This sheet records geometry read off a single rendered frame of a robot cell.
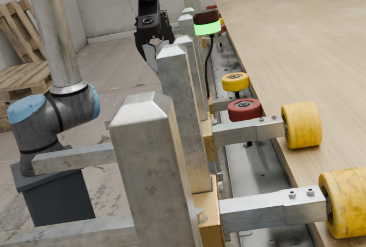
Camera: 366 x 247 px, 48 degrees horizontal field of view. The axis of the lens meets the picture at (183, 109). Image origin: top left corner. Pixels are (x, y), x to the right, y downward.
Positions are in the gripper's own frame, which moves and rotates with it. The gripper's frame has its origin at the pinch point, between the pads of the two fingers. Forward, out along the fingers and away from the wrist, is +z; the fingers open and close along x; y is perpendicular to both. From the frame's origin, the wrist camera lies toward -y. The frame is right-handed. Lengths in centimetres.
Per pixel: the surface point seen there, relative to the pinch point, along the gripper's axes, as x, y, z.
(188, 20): -8.3, 1.3, -10.9
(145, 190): -7, -74, -11
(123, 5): 147, 776, 36
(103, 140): 18.0, -0.3, 14.0
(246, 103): -18.4, -1.3, 10.6
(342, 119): -35.5, -17.9, 11.4
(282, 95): -27.7, 2.1, 11.3
